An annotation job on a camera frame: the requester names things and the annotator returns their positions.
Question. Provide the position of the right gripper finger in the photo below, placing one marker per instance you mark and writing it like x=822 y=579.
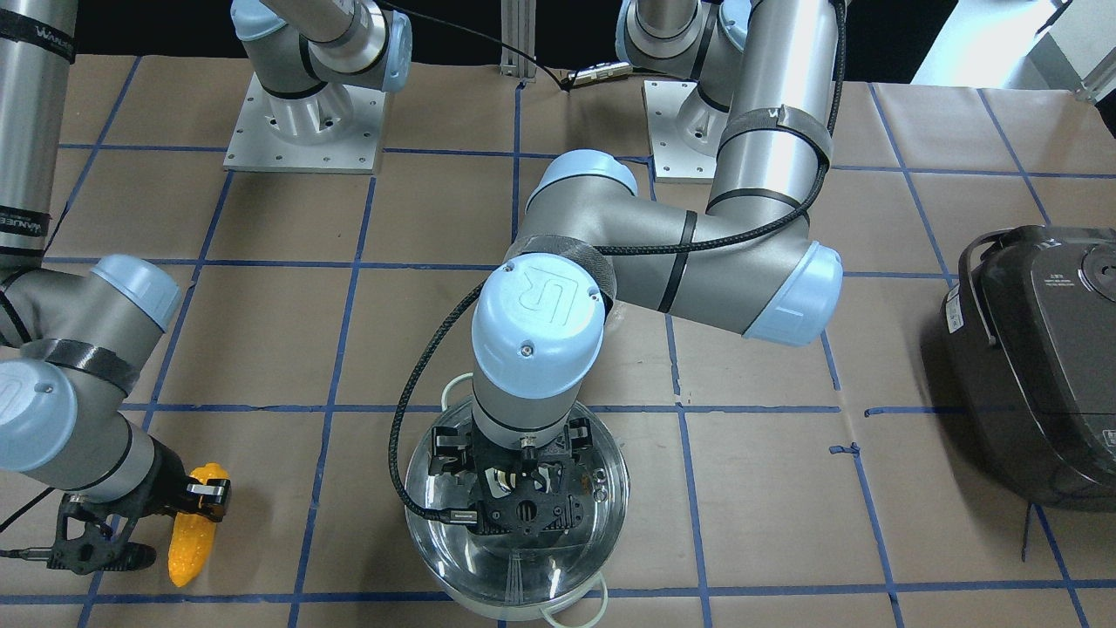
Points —
x=208 y=498

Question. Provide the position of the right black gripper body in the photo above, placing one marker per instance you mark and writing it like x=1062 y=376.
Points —
x=161 y=488

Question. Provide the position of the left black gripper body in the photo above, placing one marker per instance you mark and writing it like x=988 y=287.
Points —
x=450 y=451

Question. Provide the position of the yellow corn cob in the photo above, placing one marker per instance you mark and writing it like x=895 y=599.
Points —
x=193 y=536

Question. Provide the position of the glass pot lid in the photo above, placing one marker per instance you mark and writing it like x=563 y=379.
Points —
x=519 y=515

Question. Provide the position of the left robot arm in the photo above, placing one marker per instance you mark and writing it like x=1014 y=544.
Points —
x=744 y=264

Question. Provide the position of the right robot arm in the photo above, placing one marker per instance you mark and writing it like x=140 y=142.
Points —
x=81 y=340

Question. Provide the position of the black rice cooker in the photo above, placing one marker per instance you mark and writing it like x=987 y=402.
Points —
x=1030 y=333

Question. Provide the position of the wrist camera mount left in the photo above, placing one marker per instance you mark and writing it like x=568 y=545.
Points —
x=523 y=504

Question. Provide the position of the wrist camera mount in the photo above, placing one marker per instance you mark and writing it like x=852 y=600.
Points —
x=523 y=504
x=85 y=542

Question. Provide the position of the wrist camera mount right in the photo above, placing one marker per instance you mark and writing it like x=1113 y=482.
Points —
x=85 y=542

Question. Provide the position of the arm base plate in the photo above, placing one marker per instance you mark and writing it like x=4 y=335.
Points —
x=336 y=131
x=684 y=132

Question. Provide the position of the aluminium frame post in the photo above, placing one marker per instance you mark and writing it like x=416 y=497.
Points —
x=517 y=29

